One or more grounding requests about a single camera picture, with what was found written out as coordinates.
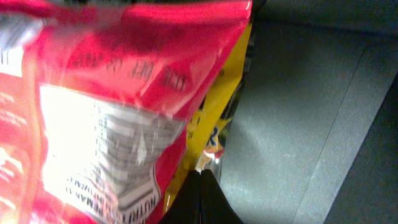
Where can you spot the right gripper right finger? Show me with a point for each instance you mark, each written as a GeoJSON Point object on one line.
{"type": "Point", "coordinates": [215, 209]}

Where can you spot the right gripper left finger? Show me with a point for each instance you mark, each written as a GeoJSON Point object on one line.
{"type": "Point", "coordinates": [183, 202]}

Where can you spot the yellow seed snack bag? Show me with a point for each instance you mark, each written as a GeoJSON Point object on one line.
{"type": "Point", "coordinates": [209, 128]}

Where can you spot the dark green gift box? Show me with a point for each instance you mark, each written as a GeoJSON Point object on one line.
{"type": "Point", "coordinates": [314, 138]}

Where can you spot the red snack bag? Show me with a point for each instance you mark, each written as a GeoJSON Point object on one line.
{"type": "Point", "coordinates": [95, 104]}

